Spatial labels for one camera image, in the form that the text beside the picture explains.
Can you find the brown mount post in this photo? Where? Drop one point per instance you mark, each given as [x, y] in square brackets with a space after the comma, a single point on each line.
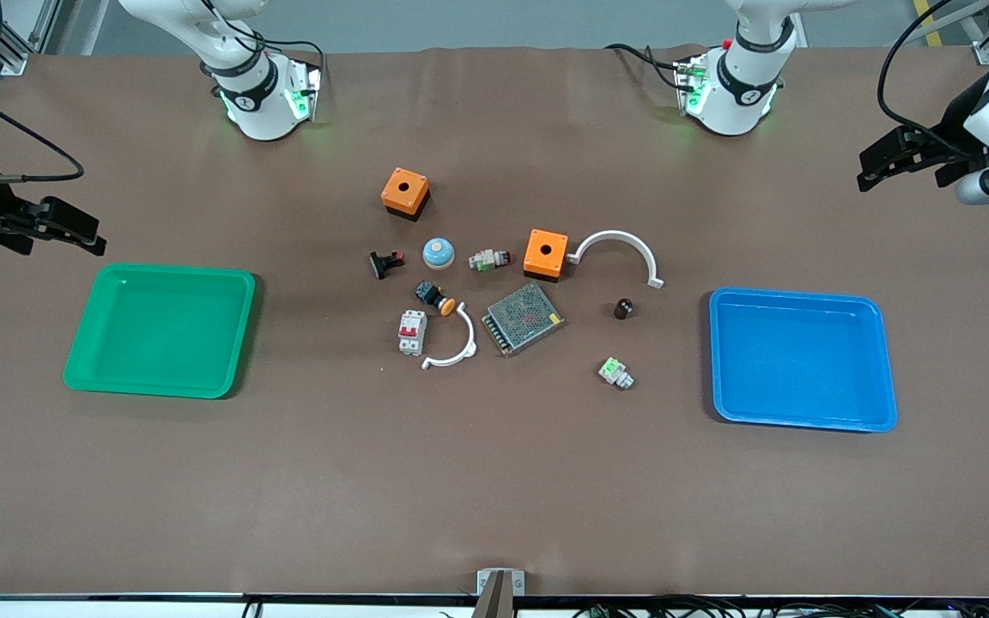
[494, 601]

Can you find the grey metal mounting bracket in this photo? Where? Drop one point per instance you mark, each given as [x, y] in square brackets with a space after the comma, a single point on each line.
[486, 579]

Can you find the brown table cover mat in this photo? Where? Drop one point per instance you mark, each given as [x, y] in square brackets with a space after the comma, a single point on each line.
[494, 481]

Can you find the blue plastic tray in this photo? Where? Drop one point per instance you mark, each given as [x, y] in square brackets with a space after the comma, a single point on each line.
[803, 360]

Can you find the small black red switch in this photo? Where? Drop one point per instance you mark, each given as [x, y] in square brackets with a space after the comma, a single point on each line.
[385, 263]

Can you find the black cylindrical capacitor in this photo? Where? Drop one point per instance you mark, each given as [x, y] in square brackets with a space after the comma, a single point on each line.
[623, 308]

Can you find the green plastic tray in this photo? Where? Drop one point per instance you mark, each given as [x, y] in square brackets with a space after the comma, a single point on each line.
[160, 330]

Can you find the orange mushroom emergency button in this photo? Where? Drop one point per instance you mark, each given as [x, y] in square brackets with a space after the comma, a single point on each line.
[434, 298]

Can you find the blue dome button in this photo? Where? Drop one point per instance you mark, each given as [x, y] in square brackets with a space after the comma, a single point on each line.
[439, 252]

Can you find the perforated metal power supply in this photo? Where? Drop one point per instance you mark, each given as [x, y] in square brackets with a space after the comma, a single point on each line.
[522, 319]

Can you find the white table edge rail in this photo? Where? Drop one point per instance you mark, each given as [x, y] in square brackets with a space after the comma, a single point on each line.
[117, 609]

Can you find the green grey small connector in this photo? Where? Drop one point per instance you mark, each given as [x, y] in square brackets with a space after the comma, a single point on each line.
[615, 372]

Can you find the orange button box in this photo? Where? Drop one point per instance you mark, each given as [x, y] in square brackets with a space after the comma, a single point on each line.
[546, 249]
[404, 189]

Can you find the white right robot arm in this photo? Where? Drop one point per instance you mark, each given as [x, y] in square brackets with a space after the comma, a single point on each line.
[254, 94]

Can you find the large white curved bracket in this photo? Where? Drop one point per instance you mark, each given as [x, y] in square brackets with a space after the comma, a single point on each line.
[616, 235]

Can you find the white circuit breaker red switch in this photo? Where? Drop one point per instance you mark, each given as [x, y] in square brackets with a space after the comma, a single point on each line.
[411, 333]

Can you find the red indicator light switch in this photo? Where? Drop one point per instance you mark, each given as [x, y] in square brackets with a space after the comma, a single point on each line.
[486, 259]

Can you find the small white curved bracket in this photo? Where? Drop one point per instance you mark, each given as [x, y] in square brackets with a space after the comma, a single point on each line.
[472, 342]

